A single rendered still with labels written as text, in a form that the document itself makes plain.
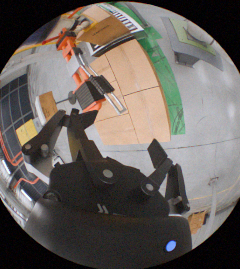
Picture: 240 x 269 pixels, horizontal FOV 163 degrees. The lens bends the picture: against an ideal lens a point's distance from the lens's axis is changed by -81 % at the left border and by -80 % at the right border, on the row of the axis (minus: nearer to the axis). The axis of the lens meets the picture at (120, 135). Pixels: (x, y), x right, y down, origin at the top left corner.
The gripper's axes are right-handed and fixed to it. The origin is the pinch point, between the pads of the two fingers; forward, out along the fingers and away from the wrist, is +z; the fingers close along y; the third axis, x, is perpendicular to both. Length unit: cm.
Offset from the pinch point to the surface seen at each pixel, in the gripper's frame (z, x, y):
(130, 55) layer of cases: 70, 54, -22
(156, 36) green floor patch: 95, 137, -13
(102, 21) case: 30, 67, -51
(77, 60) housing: 7.3, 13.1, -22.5
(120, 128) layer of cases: 95, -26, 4
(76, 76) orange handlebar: 9.9, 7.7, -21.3
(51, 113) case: 124, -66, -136
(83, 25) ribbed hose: 10, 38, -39
